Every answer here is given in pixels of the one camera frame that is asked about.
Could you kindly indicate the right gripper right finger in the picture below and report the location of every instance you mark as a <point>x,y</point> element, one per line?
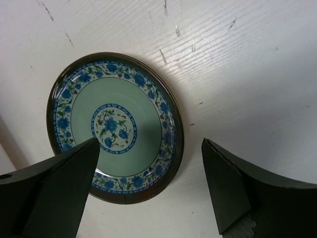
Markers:
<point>251,202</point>

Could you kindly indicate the blue green floral plate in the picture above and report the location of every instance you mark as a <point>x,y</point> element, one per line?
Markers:
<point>129,109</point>

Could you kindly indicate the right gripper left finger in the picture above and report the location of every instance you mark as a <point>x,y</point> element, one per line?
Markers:
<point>47,199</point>

